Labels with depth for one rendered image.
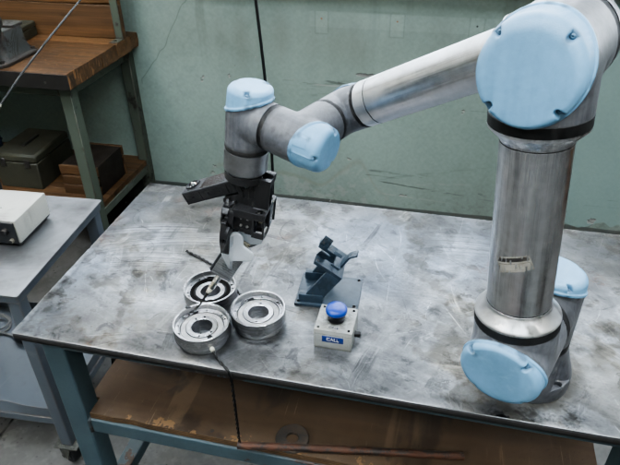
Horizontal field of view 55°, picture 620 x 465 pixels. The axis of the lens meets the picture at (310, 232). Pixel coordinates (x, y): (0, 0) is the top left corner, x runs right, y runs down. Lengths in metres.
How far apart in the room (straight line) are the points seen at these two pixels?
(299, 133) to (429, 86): 0.20
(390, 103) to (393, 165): 1.82
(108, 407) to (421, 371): 0.70
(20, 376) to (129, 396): 0.70
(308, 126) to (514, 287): 0.37
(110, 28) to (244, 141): 1.88
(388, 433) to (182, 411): 0.45
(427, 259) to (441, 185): 1.44
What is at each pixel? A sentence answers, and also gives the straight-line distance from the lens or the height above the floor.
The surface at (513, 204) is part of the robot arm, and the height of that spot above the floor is 1.22.
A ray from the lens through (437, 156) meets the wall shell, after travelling 2.71.
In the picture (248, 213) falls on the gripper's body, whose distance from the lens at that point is 1.04.
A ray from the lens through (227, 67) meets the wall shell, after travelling 2.75.
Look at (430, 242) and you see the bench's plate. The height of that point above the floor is 0.80.
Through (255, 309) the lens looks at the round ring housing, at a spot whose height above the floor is 0.82.
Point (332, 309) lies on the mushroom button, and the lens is 1.09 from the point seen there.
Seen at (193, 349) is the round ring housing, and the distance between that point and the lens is 1.12.
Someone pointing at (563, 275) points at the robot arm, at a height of 1.03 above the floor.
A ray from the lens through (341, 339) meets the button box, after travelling 1.10.
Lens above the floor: 1.60
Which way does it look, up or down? 34 degrees down
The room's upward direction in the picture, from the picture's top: 1 degrees counter-clockwise
